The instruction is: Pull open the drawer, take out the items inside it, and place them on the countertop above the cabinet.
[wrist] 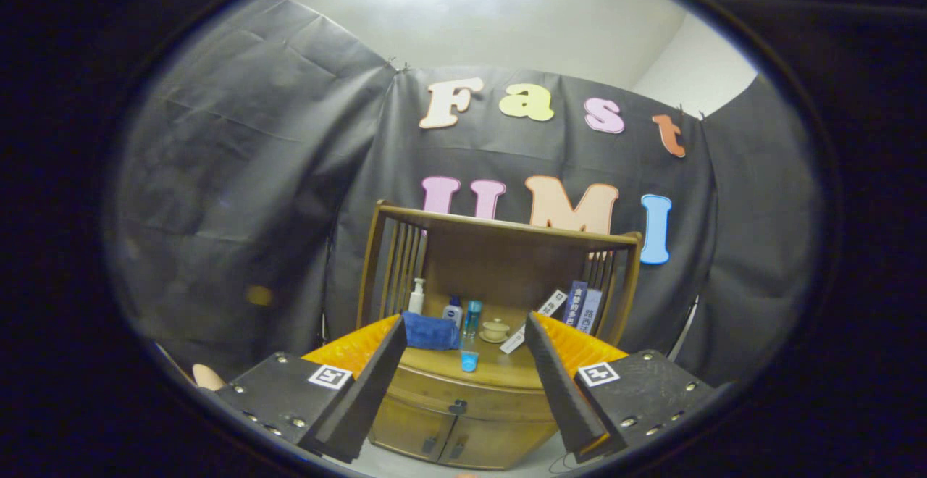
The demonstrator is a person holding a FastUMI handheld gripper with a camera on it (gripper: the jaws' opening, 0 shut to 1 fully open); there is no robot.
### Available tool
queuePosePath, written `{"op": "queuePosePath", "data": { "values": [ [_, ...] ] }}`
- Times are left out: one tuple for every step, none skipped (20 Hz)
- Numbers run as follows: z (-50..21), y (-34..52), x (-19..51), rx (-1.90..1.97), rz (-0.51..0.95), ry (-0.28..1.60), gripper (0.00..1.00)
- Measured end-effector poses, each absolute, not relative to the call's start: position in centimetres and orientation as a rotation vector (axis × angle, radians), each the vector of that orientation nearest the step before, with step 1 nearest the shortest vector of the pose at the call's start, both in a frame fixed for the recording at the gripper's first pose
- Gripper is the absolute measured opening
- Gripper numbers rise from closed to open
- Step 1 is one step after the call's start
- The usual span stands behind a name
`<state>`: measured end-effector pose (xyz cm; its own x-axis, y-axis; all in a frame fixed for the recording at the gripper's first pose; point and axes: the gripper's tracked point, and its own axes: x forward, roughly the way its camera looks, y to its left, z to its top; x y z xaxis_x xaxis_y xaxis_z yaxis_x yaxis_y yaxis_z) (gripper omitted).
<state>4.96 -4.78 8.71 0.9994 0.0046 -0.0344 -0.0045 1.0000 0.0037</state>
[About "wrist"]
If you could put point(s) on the wooden cabinet door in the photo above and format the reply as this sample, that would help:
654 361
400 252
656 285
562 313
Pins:
507 443
409 427

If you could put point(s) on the white book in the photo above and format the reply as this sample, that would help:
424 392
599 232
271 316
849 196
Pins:
552 304

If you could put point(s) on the beige lidded teacup with saucer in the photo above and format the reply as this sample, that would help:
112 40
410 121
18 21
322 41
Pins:
496 331

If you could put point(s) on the light purple book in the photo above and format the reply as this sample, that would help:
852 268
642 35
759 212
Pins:
592 308

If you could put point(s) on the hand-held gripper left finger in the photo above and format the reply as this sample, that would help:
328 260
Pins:
366 398

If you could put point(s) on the dark blue book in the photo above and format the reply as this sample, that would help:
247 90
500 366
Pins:
576 304

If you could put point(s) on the white pump bottle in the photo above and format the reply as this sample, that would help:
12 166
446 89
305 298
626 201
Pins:
416 304

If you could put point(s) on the wooden countertop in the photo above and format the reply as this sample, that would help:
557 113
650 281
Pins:
507 366

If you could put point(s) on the white bottle with blue cap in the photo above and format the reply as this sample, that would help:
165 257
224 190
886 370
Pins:
453 315

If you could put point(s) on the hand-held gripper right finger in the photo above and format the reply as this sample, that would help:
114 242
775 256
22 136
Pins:
565 391

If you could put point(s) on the blue squeeze tube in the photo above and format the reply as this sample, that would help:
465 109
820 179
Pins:
469 361

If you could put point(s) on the clear blue bottle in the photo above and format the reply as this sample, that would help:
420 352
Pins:
474 317

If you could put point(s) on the wooden cabinet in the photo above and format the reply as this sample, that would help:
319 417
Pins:
507 268

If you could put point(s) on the folded blue towel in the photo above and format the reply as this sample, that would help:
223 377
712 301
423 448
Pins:
431 333

